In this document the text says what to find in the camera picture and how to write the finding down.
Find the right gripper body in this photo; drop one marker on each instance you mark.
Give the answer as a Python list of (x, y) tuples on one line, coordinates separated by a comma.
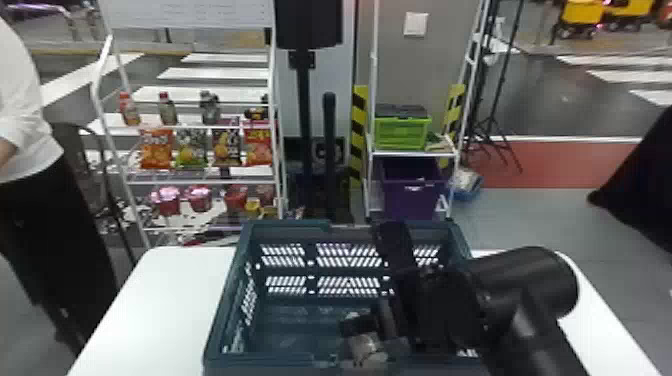
[(398, 336)]

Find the orange bottle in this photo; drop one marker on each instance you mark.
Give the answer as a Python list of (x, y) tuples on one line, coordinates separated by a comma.
[(129, 110)]

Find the white shelf trolley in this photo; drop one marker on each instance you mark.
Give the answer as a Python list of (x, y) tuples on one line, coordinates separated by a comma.
[(370, 105)]

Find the green snack packet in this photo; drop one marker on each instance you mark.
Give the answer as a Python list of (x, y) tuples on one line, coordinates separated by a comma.
[(191, 149)]

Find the black snack packet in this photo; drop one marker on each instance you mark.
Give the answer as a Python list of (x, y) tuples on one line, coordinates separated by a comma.
[(227, 148)]

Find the red noodle cup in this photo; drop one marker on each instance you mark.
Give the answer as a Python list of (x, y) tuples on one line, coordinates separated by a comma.
[(236, 198)]

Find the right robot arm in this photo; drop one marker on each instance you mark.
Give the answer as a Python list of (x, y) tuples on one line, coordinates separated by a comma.
[(517, 294)]

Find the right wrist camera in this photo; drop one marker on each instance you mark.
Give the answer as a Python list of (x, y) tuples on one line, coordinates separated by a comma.
[(395, 242)]

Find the red snack packet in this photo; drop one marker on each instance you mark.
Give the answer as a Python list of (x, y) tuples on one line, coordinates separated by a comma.
[(258, 147)]

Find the green crate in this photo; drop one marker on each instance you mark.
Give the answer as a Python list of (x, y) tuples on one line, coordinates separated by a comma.
[(401, 131)]

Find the orange snack packet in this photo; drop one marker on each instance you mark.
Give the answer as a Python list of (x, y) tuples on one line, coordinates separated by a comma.
[(156, 149)]

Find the purple crate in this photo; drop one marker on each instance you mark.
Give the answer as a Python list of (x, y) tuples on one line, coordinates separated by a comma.
[(412, 191)]

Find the person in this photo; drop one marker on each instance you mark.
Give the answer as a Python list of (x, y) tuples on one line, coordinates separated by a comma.
[(31, 210)]

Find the pink noodle cup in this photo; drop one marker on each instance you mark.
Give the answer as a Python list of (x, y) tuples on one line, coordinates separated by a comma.
[(199, 198), (167, 201)]

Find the blue basket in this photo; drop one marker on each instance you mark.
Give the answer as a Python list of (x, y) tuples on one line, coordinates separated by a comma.
[(294, 315)]

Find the striped post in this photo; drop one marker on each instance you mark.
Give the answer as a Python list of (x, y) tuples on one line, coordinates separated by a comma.
[(359, 131), (454, 110)]

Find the grey bottle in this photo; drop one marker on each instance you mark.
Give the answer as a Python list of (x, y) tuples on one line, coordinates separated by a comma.
[(210, 108)]

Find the dark bottle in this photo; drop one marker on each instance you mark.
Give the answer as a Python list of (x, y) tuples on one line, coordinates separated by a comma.
[(167, 109)]

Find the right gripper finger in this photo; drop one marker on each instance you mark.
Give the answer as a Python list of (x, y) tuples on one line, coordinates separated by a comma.
[(359, 325)]

